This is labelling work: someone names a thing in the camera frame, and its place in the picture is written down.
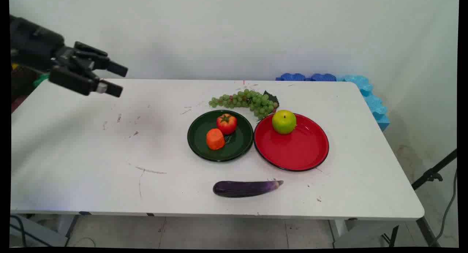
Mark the orange toy tangerine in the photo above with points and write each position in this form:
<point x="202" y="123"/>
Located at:
<point x="215" y="139"/>

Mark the dark green round plate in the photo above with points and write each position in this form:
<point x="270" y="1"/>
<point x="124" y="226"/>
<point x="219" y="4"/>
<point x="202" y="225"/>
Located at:
<point x="239" y="147"/>

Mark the purple toy eggplant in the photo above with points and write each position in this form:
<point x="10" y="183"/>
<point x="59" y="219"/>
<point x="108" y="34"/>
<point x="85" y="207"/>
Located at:
<point x="241" y="189"/>

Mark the green toy grape bunch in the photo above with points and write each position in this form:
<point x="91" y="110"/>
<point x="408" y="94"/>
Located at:
<point x="252" y="99"/>

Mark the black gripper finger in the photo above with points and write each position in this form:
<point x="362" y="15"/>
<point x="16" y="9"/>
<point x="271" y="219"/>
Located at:
<point x="73" y="81"/>
<point x="117" y="68"/>

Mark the green object behind gripper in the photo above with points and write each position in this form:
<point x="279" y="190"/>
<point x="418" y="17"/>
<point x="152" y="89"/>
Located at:
<point x="41" y="80"/>

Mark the dark blue foam mat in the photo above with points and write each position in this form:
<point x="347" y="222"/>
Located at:
<point x="323" y="77"/>
<point x="292" y="77"/>

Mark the red round plate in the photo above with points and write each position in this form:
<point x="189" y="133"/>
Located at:
<point x="292" y="150"/>

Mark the dark red object behind gripper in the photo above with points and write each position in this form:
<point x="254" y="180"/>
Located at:
<point x="18" y="104"/>

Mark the green toy apple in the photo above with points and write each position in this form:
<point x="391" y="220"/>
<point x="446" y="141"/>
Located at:
<point x="284" y="123"/>

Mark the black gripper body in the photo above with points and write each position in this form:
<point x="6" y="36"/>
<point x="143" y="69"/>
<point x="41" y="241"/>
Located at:
<point x="34" y="42"/>

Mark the black tripod stand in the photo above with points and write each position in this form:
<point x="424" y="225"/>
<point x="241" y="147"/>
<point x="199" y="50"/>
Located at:
<point x="431" y="174"/>

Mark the red toy tomato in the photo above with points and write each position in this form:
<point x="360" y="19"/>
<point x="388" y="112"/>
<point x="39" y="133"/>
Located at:
<point x="226" y="125"/>

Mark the light blue foam mat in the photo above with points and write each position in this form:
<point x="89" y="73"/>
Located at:
<point x="373" y="103"/>

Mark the white table leg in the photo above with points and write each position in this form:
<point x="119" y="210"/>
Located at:
<point x="360" y="231"/>
<point x="65" y="225"/>

